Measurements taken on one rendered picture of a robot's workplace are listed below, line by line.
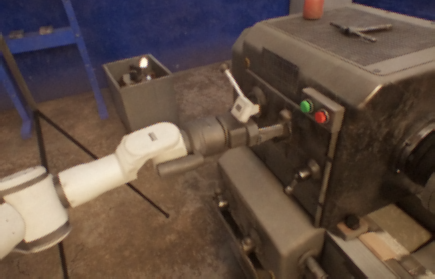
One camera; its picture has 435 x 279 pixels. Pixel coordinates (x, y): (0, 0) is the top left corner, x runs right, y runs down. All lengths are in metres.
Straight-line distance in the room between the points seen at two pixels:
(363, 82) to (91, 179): 0.60
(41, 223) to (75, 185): 0.08
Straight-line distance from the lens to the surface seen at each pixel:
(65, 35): 3.29
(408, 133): 0.92
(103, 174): 0.62
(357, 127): 0.76
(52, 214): 0.61
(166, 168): 0.62
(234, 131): 0.66
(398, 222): 1.30
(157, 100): 2.70
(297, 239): 1.03
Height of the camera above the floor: 1.64
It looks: 36 degrees down
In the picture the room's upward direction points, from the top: 4 degrees counter-clockwise
